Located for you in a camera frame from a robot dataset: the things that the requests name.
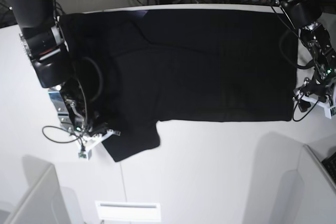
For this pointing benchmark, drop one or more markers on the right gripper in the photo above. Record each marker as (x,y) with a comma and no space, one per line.
(87,136)

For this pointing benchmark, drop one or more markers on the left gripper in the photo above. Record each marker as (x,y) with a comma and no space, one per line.
(322,91)

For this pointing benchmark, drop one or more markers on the black T-shirt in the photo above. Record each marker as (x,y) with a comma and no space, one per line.
(180,64)

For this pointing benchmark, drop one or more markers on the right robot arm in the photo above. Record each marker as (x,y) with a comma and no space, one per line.
(44,44)

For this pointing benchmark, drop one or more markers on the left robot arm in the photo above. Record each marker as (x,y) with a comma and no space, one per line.
(303,16)

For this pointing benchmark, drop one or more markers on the black keyboard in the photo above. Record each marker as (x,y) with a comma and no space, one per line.
(330,165)

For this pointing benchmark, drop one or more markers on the white partition panel left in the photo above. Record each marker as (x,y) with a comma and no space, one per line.
(45,200)

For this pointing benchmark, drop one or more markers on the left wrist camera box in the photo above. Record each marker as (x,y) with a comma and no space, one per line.
(329,111)

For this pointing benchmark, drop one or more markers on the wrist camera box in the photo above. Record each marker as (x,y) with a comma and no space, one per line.
(329,111)
(85,155)

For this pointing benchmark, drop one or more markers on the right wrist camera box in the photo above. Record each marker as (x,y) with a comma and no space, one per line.
(85,155)

